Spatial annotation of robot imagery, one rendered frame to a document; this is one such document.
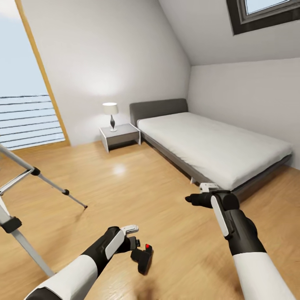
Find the table lamp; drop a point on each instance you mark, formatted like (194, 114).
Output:
(111, 109)

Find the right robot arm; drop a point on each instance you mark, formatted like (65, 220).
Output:
(259, 278)

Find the camera tripod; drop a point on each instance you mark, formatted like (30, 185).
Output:
(11, 224)

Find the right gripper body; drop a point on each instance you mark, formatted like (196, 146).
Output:
(199, 199)

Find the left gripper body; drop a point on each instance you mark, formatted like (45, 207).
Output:
(130, 245)

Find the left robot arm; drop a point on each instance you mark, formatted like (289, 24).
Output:
(75, 281)

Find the digital camera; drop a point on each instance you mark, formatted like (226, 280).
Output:
(142, 257)

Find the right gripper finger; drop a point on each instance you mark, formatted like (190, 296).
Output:
(188, 198)

